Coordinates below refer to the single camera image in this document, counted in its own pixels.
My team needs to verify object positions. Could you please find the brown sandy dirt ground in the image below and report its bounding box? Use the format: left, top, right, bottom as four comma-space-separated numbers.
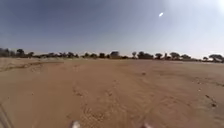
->
0, 57, 224, 128

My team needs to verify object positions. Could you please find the row of trees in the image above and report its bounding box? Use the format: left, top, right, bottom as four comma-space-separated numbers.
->
0, 47, 224, 64

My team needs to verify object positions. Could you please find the robot's own part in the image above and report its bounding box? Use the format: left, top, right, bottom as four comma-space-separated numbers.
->
70, 120, 82, 128
141, 122, 153, 128

